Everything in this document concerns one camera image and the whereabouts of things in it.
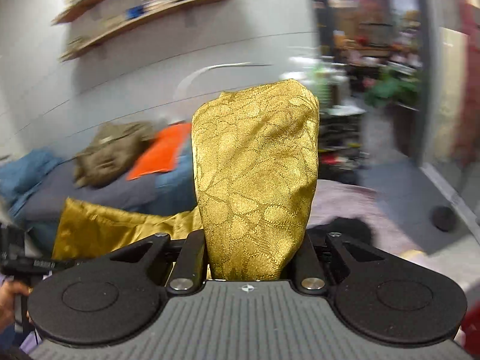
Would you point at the person's left hand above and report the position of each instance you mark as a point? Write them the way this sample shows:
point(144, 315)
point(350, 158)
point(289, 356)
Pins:
point(8, 292)

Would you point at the olive green jacket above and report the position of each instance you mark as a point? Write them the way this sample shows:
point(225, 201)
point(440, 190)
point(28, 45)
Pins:
point(113, 150)

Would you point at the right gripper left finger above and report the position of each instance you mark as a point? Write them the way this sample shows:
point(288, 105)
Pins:
point(189, 272)

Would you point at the golden silk jacket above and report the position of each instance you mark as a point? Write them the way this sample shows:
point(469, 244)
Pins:
point(255, 166)

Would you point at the wooden wall shelf lower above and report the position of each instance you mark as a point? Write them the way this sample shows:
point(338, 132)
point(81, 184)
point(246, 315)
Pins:
point(83, 46)

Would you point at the grey bed cover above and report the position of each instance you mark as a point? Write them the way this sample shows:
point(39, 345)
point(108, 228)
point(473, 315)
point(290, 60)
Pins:
point(47, 203)

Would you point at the black garment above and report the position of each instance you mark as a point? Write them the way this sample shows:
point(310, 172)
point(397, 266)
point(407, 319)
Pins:
point(354, 228)

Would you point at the orange garment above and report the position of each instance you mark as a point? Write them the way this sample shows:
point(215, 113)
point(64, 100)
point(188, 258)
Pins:
point(161, 155)

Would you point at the light blue duvet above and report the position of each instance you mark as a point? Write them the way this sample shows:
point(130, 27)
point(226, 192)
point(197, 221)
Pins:
point(22, 178)

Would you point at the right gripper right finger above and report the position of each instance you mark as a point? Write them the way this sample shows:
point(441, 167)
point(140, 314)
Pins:
point(308, 276)

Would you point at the pink knitted blanket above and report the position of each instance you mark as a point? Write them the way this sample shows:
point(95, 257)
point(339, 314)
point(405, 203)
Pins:
point(333, 199)

